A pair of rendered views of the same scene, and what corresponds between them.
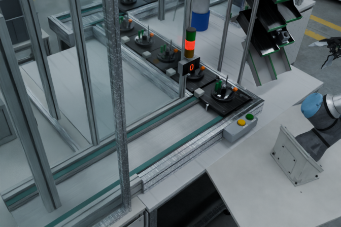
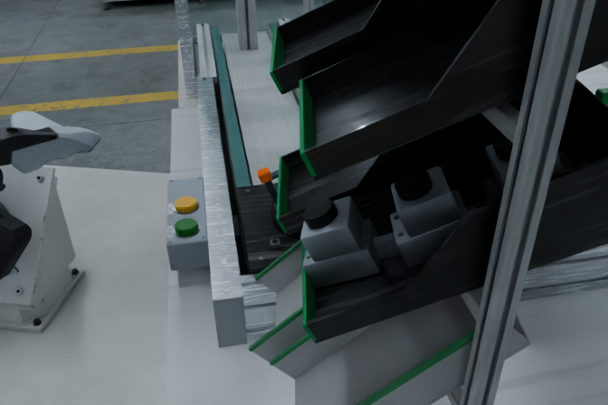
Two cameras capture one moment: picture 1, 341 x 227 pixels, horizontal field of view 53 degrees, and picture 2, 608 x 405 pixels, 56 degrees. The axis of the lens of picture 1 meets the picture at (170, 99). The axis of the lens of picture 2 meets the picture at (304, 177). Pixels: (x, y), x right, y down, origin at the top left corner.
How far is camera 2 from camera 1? 2.32 m
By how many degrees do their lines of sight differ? 90
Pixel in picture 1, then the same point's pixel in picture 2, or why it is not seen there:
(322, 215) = not seen: outside the picture
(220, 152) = not seen: hidden behind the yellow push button
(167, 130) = (287, 137)
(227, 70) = (523, 392)
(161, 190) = (187, 123)
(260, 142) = (130, 277)
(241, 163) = (123, 217)
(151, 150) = (257, 112)
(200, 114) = not seen: hidden behind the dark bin
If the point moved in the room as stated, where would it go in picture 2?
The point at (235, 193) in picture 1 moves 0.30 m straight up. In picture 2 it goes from (84, 183) to (52, 58)
